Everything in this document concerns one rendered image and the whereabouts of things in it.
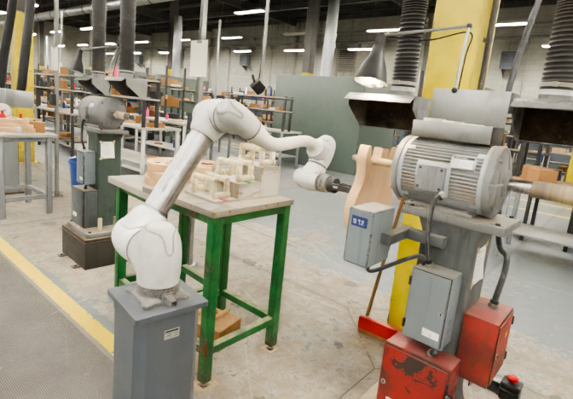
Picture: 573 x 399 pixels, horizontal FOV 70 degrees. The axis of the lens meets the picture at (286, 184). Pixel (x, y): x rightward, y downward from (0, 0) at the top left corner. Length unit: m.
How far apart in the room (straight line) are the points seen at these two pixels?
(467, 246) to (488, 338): 0.31
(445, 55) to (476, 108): 0.97
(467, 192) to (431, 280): 0.33
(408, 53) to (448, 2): 0.96
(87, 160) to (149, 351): 2.33
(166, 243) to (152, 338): 0.33
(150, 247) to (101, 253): 2.23
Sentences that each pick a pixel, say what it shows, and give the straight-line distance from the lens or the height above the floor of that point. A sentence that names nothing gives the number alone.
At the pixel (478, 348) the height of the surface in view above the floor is 0.69.
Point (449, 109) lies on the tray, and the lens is 1.74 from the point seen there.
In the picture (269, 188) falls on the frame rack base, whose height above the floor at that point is 0.98.
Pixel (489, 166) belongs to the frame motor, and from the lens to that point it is 1.51.
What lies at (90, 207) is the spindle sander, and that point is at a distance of 3.72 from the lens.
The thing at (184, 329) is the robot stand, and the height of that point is 0.60.
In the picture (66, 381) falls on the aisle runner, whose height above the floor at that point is 0.00.
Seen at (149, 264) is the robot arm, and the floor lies 0.85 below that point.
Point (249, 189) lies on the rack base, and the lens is 2.21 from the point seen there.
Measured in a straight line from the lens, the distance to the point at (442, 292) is 1.53.
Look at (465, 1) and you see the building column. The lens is 2.68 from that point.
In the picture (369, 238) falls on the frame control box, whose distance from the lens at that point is 1.43.
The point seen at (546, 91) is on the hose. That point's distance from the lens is 1.62.
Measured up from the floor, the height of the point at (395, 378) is 0.50.
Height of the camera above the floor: 1.43
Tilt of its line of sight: 10 degrees down
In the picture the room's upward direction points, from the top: 6 degrees clockwise
